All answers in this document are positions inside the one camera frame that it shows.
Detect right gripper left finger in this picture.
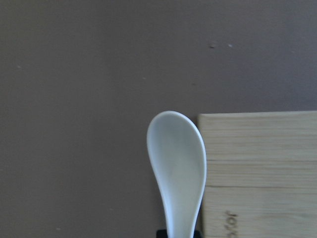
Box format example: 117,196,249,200
156,230,168,238

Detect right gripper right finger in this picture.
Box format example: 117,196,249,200
193,230,203,238

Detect white plastic spoon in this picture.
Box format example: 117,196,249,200
147,111,207,238

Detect bamboo cutting board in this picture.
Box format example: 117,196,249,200
198,111,317,238

